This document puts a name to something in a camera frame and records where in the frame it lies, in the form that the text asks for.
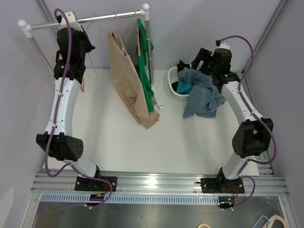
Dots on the light blue wire hanger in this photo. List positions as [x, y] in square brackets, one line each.
[99, 76]

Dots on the tape roll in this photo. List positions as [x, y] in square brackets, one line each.
[203, 225]

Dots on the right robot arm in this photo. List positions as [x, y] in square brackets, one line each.
[253, 134]

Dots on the grey blue t shirt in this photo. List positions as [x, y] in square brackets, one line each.
[204, 97]

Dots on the green t shirt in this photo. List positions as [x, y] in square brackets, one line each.
[141, 70]

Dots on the beige wooden hanger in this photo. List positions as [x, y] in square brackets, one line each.
[82, 87]

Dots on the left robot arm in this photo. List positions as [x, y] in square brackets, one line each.
[57, 141]

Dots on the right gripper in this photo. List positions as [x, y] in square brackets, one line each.
[204, 56]

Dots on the white metal clothes rack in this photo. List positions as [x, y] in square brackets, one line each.
[144, 11]

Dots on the black garment in basket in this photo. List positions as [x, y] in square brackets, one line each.
[180, 66]

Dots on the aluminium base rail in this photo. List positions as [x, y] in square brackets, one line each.
[154, 183]

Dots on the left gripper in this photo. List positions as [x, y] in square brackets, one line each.
[83, 35]

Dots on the slotted cable duct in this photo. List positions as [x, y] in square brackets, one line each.
[136, 199]

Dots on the spare blue hanger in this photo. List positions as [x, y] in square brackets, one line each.
[259, 222]

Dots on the white plastic laundry basket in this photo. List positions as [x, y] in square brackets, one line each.
[173, 81]

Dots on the teal t shirt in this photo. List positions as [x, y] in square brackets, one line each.
[184, 88]

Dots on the beige t shirt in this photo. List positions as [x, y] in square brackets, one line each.
[129, 87]

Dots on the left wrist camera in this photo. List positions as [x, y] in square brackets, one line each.
[71, 18]

